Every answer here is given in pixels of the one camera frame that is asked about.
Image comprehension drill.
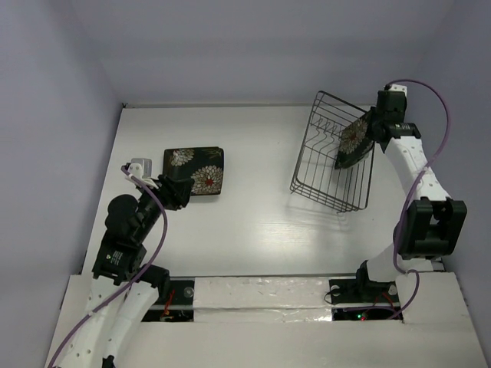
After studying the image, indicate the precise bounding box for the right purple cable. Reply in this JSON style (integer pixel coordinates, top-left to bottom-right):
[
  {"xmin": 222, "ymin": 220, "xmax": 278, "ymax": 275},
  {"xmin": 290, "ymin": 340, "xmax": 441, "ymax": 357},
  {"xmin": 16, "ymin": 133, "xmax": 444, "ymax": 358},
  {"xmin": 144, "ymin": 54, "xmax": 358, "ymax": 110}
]
[{"xmin": 344, "ymin": 79, "xmax": 452, "ymax": 321}]

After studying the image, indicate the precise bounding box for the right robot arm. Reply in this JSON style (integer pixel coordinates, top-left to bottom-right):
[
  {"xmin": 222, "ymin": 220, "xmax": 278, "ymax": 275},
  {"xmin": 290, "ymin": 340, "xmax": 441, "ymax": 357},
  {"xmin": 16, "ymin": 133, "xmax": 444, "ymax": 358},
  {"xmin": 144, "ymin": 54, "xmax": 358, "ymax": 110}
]
[{"xmin": 353, "ymin": 82, "xmax": 467, "ymax": 301}]

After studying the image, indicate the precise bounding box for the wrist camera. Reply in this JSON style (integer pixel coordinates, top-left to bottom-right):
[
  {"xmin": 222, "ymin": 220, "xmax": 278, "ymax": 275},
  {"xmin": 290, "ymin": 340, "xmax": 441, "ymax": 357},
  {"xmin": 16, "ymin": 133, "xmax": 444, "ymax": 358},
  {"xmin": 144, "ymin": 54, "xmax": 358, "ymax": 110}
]
[
  {"xmin": 384, "ymin": 83, "xmax": 407, "ymax": 96},
  {"xmin": 122, "ymin": 158, "xmax": 153, "ymax": 181}
]

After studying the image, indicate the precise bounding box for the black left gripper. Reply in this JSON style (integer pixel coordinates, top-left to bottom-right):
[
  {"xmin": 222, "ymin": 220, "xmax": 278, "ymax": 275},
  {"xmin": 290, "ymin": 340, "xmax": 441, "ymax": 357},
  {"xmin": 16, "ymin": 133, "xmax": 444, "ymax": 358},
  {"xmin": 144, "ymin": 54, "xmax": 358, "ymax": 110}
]
[{"xmin": 136, "ymin": 172, "xmax": 194, "ymax": 240}]

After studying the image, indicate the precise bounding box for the wire dish rack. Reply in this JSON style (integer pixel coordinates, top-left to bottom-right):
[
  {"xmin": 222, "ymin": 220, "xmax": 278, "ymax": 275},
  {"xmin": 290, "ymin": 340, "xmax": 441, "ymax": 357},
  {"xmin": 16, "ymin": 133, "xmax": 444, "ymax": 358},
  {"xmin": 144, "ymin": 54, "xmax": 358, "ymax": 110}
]
[{"xmin": 289, "ymin": 90, "xmax": 374, "ymax": 213}]

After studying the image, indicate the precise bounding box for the purple cable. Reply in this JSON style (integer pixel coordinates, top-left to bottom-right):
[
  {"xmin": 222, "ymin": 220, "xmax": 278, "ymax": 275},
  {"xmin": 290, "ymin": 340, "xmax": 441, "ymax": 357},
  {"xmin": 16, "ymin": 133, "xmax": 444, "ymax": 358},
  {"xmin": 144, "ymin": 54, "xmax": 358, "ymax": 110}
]
[
  {"xmin": 48, "ymin": 164, "xmax": 170, "ymax": 368},
  {"xmin": 344, "ymin": 79, "xmax": 452, "ymax": 321}
]

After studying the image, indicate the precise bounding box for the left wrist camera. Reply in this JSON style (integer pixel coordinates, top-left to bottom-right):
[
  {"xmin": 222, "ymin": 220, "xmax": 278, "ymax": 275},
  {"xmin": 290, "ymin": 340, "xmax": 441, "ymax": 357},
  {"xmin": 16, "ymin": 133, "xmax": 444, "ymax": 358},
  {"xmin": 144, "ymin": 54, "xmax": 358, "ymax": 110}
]
[{"xmin": 122, "ymin": 158, "xmax": 153, "ymax": 181}]

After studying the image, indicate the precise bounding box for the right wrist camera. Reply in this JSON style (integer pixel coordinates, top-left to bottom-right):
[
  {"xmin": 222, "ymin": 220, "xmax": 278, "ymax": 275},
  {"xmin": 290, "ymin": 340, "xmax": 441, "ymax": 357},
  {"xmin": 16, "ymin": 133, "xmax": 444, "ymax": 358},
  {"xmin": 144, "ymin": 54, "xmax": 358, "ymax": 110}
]
[{"xmin": 384, "ymin": 83, "xmax": 407, "ymax": 96}]

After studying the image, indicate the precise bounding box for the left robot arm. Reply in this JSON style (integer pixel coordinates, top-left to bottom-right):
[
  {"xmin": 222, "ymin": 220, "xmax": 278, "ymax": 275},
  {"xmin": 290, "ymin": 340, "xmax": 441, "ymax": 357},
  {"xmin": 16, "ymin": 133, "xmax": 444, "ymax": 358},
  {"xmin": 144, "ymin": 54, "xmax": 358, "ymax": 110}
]
[{"xmin": 48, "ymin": 166, "xmax": 194, "ymax": 367}]

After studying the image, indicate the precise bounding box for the black floral square plate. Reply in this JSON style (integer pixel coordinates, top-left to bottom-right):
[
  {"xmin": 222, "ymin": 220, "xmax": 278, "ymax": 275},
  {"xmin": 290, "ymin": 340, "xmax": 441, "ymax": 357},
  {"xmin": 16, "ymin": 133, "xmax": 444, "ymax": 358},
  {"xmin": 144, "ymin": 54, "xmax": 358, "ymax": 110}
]
[{"xmin": 163, "ymin": 146, "xmax": 225, "ymax": 196}]

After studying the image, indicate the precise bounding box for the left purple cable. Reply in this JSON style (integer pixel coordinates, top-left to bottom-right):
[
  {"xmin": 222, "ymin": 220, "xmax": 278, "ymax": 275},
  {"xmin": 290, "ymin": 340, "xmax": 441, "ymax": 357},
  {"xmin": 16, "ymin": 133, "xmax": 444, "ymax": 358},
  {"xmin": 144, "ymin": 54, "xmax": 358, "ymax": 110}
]
[{"xmin": 48, "ymin": 164, "xmax": 170, "ymax": 368}]

